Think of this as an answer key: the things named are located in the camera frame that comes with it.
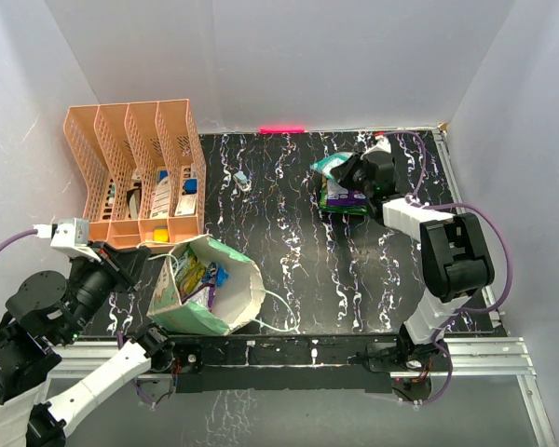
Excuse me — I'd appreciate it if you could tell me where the purple Fox's candy bag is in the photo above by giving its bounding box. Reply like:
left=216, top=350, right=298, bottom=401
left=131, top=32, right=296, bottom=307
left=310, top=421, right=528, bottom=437
left=326, top=180, right=366, bottom=208

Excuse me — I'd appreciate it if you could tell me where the teal white candy bag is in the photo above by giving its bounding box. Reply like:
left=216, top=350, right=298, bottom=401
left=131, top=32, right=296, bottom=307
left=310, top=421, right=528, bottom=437
left=310, top=152, right=353, bottom=181

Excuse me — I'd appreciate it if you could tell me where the green Fox's candy bag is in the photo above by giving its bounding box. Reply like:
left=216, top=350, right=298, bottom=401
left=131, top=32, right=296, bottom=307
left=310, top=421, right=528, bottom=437
left=320, top=205, right=368, bottom=216

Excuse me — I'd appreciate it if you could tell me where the orange green Fox's bag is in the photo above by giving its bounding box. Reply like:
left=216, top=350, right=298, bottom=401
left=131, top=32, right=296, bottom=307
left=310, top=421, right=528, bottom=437
left=174, top=246, right=206, bottom=298

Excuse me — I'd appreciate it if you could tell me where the green illustrated paper bag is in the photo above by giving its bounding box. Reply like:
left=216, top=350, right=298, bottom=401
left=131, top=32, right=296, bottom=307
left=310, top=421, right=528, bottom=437
left=146, top=234, right=302, bottom=337

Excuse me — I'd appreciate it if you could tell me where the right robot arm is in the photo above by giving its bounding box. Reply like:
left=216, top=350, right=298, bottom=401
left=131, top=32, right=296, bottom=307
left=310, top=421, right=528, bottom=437
left=323, top=150, right=495, bottom=370

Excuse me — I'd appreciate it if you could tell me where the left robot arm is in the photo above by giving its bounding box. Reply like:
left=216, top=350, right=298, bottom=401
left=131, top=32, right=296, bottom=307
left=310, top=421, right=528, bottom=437
left=0, top=242, right=174, bottom=446

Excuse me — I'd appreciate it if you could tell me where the yellow sticky note block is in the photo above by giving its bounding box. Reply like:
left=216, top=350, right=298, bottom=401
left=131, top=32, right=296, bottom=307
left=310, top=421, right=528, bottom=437
left=153, top=226, right=170, bottom=243

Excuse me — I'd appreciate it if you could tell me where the white lotion bottle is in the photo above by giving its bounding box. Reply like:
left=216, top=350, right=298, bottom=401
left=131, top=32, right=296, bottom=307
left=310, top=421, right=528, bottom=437
left=149, top=170, right=171, bottom=219

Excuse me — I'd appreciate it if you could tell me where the white card box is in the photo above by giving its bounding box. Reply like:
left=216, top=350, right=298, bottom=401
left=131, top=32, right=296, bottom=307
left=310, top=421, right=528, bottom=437
left=174, top=194, right=198, bottom=217

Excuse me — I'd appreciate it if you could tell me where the small blue candy wrapper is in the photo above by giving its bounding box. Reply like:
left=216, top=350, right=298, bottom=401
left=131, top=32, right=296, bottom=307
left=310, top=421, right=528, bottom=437
left=214, top=265, right=228, bottom=288

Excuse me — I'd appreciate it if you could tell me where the orange plastic file organizer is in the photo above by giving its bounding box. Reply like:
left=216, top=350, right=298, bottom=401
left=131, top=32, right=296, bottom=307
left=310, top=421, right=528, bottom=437
left=63, top=99, right=206, bottom=252

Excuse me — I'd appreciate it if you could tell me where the pink tape strip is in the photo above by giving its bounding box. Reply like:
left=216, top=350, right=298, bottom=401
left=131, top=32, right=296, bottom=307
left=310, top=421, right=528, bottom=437
left=258, top=126, right=306, bottom=134

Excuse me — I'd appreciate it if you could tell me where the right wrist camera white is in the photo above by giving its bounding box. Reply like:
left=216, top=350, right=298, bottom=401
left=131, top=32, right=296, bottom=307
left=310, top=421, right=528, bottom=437
left=367, top=134, right=392, bottom=154

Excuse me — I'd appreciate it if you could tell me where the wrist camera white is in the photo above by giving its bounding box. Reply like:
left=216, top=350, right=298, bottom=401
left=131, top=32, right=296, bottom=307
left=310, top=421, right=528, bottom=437
left=33, top=218, right=100, bottom=261
left=367, top=134, right=392, bottom=154

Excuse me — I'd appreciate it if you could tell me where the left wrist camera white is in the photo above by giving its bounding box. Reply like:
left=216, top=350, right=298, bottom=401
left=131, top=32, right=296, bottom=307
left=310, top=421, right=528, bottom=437
left=33, top=218, right=100, bottom=261

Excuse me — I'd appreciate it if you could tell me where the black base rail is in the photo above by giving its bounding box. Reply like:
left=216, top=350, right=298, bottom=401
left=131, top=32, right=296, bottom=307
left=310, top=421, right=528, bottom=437
left=172, top=334, right=426, bottom=394

